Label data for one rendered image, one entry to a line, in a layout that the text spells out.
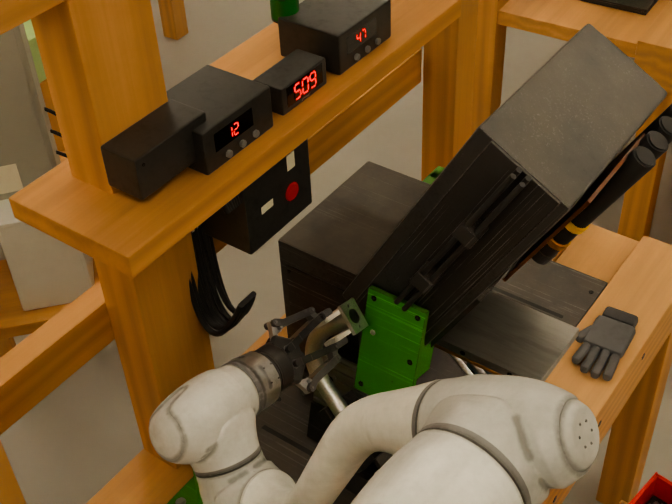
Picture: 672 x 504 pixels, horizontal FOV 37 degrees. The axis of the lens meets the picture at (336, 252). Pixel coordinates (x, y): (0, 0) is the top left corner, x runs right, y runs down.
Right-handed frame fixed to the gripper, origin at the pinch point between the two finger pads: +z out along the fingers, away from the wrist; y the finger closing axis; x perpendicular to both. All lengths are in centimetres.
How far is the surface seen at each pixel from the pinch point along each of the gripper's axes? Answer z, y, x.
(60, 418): 48, 4, 170
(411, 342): 5.9, -8.5, -7.6
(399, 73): 68, 38, 10
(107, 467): 43, -15, 152
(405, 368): 5.9, -12.2, -3.6
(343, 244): 16.3, 11.2, 4.2
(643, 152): 19, 2, -53
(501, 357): 19.7, -19.3, -12.4
